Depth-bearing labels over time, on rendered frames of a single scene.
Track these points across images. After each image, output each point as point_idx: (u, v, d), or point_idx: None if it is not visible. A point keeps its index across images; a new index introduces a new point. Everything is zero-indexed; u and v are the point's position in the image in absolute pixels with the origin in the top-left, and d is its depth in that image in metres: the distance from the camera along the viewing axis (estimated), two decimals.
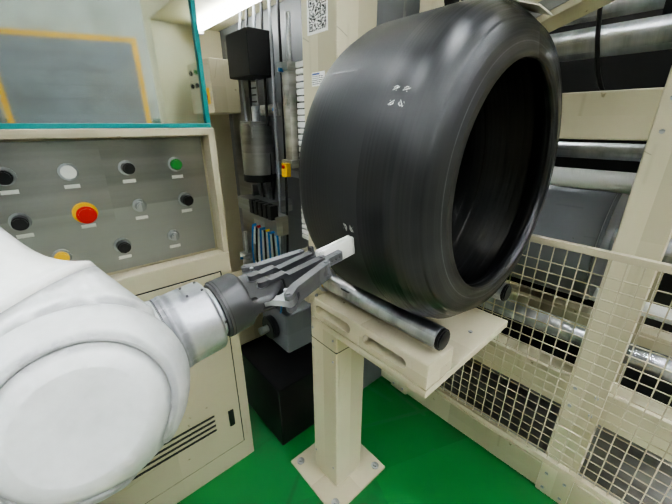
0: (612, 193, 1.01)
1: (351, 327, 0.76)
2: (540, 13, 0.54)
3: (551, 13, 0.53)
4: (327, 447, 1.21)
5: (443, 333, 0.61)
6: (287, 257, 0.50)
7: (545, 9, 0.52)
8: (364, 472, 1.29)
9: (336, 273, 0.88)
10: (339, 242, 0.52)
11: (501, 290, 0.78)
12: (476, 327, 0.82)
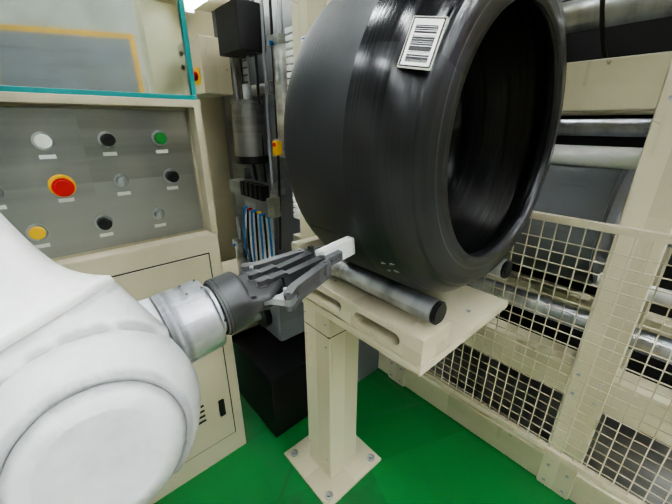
0: (617, 171, 0.97)
1: (342, 305, 0.71)
2: (430, 18, 0.37)
3: (445, 17, 0.36)
4: (321, 438, 1.17)
5: (443, 318, 0.59)
6: (287, 256, 0.50)
7: (437, 37, 0.36)
8: (359, 464, 1.24)
9: None
10: (339, 242, 0.52)
11: None
12: (475, 307, 0.78)
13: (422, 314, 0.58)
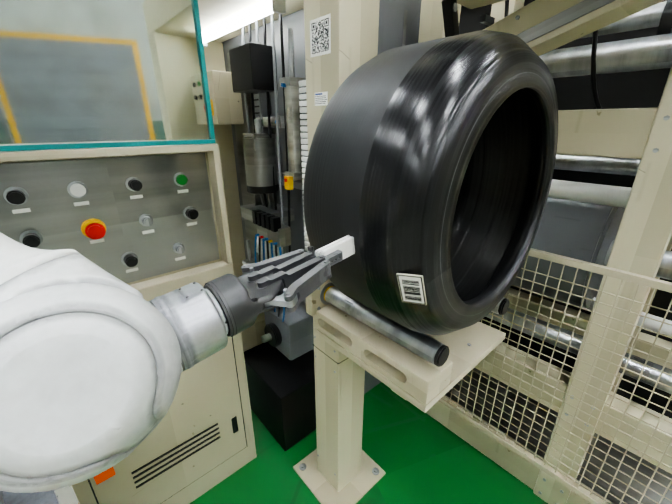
0: (608, 206, 1.04)
1: (353, 341, 0.78)
2: (409, 274, 0.49)
3: (420, 277, 0.48)
4: (329, 454, 1.23)
5: (444, 348, 0.64)
6: (287, 257, 0.50)
7: (421, 288, 0.50)
8: (365, 478, 1.31)
9: None
10: (339, 242, 0.52)
11: (501, 301, 0.81)
12: (475, 340, 0.85)
13: None
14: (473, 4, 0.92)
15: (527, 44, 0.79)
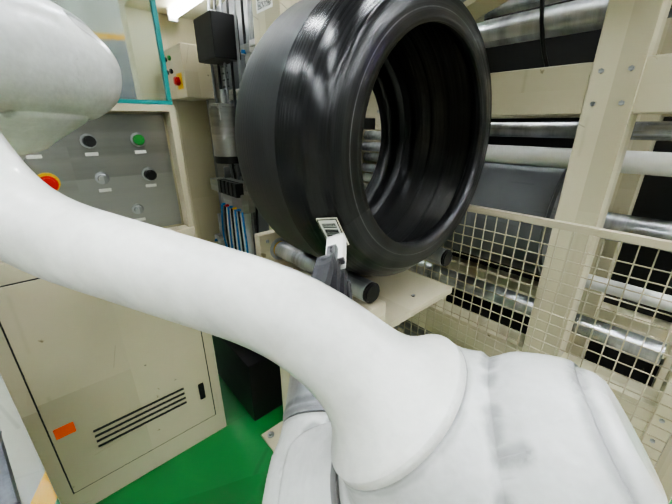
0: (561, 170, 1.06)
1: None
2: (326, 218, 0.53)
3: (335, 219, 0.52)
4: None
5: (378, 293, 0.68)
6: None
7: (339, 229, 0.54)
8: None
9: None
10: (326, 250, 0.53)
11: (449, 253, 0.85)
12: (420, 292, 0.87)
13: (358, 298, 0.67)
14: None
15: (467, 0, 0.81)
